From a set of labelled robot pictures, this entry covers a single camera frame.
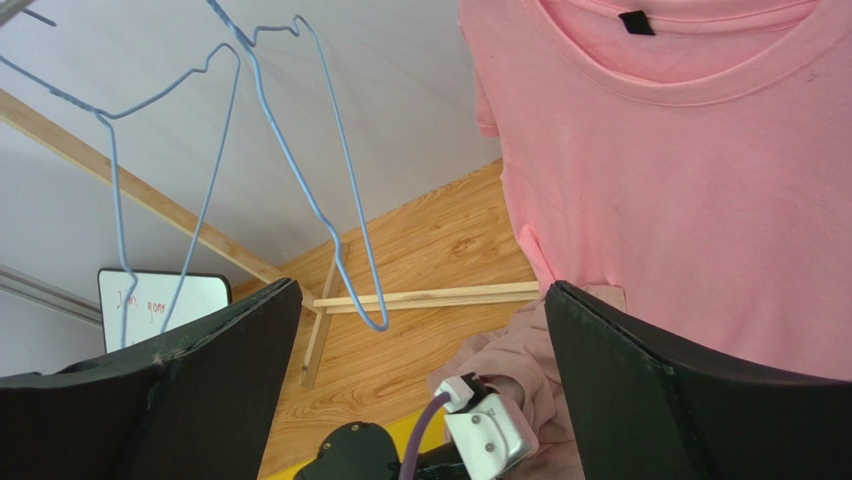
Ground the white dry-erase board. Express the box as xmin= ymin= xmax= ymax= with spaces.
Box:
xmin=97 ymin=269 xmax=232 ymax=353

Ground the light blue wire hanger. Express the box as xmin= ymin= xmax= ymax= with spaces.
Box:
xmin=1 ymin=43 xmax=242 ymax=348

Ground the dusty pink printed t shirt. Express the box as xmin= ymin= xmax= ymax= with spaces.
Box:
xmin=427 ymin=299 xmax=585 ymax=479

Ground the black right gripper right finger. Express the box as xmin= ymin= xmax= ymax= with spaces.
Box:
xmin=545 ymin=281 xmax=851 ymax=479

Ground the bright pink t shirt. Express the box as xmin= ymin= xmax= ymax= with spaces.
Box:
xmin=458 ymin=1 xmax=851 ymax=379

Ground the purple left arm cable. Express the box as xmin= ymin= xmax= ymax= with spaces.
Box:
xmin=397 ymin=391 xmax=454 ymax=480

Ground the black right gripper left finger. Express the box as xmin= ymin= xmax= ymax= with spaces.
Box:
xmin=1 ymin=279 xmax=302 ymax=479

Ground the wooden clothes rack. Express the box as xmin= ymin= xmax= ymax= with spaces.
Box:
xmin=1 ymin=91 xmax=539 ymax=389

